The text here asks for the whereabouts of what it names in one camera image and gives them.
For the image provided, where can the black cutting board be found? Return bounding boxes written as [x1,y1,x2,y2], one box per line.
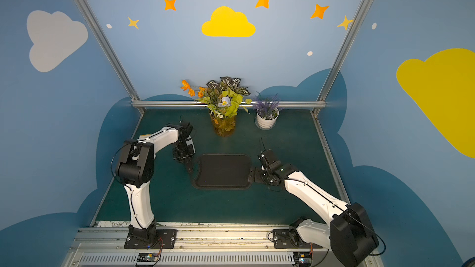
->
[192,154,253,190]

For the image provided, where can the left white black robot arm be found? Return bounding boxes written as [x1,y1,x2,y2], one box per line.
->
[115,121,195,230]

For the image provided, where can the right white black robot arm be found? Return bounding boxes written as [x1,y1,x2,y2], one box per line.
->
[255,161,383,267]

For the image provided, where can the right circuit board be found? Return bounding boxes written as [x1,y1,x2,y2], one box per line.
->
[293,252,312,267]

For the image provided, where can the left green circuit board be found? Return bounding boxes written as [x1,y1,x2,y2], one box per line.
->
[135,252,162,267]

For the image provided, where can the flower bouquet in glass vase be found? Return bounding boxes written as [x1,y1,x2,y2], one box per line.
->
[181,77,252,137]

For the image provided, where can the lavender plant in white pot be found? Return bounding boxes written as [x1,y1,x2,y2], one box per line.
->
[253,94,280,130]

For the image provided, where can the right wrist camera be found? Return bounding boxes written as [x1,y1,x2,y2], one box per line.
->
[258,150,282,170]

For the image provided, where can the rear aluminium frame bar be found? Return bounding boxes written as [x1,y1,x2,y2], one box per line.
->
[131,100,326,109]

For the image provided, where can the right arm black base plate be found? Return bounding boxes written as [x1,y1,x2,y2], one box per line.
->
[267,229,322,249]

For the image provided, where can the right aluminium frame post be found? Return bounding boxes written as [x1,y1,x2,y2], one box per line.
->
[311,0,374,119]

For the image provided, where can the aluminium frame post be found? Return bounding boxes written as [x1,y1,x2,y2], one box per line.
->
[311,0,374,119]
[74,0,140,103]

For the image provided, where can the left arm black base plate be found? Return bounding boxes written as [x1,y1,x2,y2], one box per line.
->
[124,228,178,250]

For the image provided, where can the aluminium front rail base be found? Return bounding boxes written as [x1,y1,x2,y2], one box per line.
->
[62,222,341,267]

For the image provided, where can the left aluminium frame post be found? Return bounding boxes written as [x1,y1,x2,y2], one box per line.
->
[74,0,140,103]

